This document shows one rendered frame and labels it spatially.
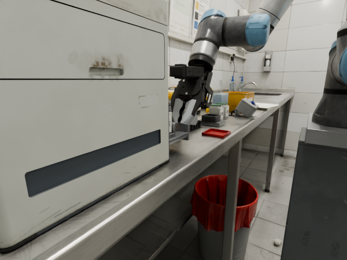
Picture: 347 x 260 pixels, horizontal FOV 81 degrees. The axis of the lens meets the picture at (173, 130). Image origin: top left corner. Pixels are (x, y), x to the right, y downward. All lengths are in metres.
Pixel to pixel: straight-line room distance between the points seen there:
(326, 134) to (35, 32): 0.62
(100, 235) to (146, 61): 0.25
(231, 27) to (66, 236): 0.55
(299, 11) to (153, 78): 2.94
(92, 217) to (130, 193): 0.06
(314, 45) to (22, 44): 3.04
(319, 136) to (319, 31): 2.57
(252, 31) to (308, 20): 2.60
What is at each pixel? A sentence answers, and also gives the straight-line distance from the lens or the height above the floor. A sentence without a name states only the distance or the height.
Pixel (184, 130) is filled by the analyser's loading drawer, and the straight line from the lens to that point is 0.50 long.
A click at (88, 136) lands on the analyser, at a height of 0.97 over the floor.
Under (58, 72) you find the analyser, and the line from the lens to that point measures 0.25.
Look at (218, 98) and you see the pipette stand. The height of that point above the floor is 0.96.
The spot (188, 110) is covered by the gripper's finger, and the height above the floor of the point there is 0.96.
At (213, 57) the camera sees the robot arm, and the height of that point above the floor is 1.10.
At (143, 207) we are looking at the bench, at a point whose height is 0.86.
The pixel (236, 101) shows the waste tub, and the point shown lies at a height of 0.93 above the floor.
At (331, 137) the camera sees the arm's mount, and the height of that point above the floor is 0.90.
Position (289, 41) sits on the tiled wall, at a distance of 3.16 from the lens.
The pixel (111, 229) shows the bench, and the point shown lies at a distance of 0.29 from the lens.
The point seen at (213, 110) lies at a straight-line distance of 0.82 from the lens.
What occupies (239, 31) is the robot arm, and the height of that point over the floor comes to 1.16.
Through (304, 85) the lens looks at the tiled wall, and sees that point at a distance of 3.11.
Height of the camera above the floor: 1.04
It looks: 14 degrees down
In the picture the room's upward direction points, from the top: straight up
